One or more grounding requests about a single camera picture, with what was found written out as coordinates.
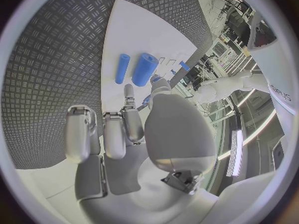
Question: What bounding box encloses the fat blue cylinder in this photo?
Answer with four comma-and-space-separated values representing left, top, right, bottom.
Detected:
131, 52, 159, 88

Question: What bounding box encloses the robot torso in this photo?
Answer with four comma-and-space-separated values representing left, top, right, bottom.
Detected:
246, 18, 299, 116

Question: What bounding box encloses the slim blue cylinder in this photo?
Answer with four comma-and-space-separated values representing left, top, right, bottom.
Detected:
115, 53, 131, 85

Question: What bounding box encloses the white task board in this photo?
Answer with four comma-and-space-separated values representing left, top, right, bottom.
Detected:
100, 0, 199, 120

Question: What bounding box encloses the tall blue peg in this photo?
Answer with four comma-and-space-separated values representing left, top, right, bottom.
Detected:
178, 60, 191, 72

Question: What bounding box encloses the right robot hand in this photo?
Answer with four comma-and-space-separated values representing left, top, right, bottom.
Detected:
64, 78, 221, 224

